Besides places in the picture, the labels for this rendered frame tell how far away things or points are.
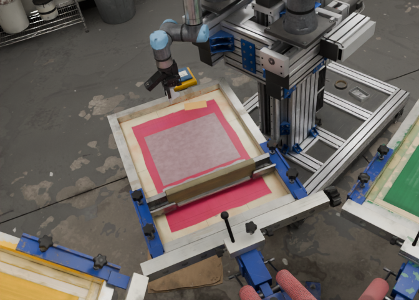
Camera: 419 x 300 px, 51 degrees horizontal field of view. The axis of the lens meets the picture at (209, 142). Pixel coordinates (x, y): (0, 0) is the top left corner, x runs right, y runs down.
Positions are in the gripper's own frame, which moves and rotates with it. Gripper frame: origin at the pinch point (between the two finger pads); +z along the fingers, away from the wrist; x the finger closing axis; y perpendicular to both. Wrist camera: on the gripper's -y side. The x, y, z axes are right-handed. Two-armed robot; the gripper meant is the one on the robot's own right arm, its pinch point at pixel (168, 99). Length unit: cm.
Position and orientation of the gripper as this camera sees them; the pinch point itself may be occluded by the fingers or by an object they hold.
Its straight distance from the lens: 210.3
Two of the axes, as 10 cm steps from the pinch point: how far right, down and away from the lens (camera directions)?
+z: 1.1, 6.7, 7.4
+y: 9.3, -3.4, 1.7
